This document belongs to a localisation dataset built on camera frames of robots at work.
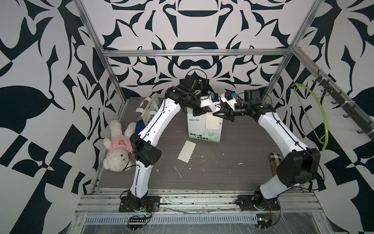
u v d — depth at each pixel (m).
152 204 0.73
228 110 0.68
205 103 0.65
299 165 0.44
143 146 0.49
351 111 0.55
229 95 0.64
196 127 0.84
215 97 0.63
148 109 0.81
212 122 0.79
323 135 0.68
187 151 0.94
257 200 0.67
